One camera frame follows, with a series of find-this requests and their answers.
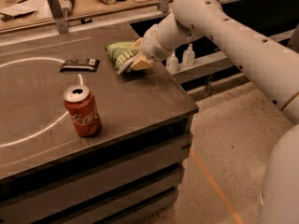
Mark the white papers stack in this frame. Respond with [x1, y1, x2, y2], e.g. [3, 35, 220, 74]
[0, 0, 52, 21]

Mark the left metal bracket post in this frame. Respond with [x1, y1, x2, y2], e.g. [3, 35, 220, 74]
[47, 0, 68, 34]

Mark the clear sanitizer bottle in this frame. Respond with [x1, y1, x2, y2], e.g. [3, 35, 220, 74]
[182, 44, 195, 66]
[166, 52, 178, 73]

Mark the green jalapeno chip bag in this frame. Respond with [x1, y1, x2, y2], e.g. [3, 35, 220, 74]
[106, 42, 137, 75]

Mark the right clear sanitizer bottle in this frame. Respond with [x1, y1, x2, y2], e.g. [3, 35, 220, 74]
[182, 44, 195, 66]

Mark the left clear sanitizer bottle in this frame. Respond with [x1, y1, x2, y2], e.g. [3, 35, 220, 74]
[166, 52, 178, 73]

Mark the red coke can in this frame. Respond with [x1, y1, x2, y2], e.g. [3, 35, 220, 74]
[64, 85, 102, 137]

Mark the grey drawer cabinet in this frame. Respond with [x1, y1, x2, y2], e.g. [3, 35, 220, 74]
[0, 110, 199, 224]

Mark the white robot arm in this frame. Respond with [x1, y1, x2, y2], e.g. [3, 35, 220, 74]
[133, 0, 299, 224]

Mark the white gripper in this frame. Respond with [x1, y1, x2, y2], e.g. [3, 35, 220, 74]
[129, 24, 173, 71]

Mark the black snack bar wrapper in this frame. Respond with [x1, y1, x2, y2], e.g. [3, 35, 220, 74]
[60, 59, 100, 72]

